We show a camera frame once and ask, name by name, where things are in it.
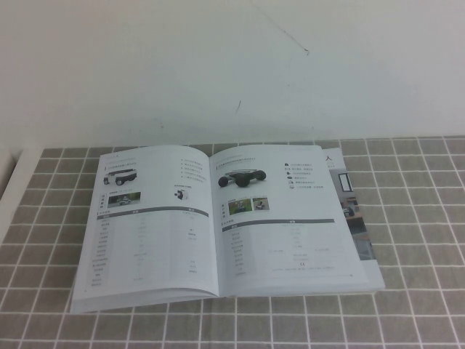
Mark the white side board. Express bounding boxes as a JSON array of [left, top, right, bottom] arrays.
[[0, 145, 19, 197]]

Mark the grey checked tablecloth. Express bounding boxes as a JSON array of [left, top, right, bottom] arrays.
[[0, 135, 465, 349]]

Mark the white product catalogue book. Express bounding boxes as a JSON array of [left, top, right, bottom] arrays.
[[70, 144, 387, 316]]

